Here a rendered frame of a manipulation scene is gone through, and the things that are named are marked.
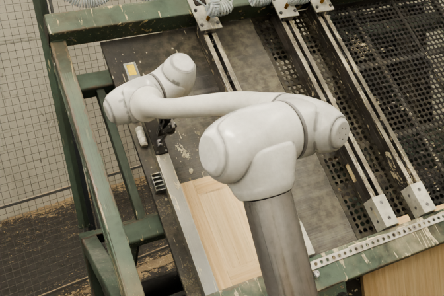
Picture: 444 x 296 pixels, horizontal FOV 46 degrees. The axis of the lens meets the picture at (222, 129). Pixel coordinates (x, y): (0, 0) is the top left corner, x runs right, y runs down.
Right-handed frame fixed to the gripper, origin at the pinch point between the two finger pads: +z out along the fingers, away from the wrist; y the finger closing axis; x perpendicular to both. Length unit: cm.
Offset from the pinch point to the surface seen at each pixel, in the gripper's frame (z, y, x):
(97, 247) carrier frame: 104, 7, -21
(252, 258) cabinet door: 15, 50, 19
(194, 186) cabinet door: 14.7, 18.8, 8.6
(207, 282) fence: 13, 53, 0
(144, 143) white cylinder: 13.7, -2.6, -4.1
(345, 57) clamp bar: 10, -19, 95
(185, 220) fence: 12.6, 30.5, 0.4
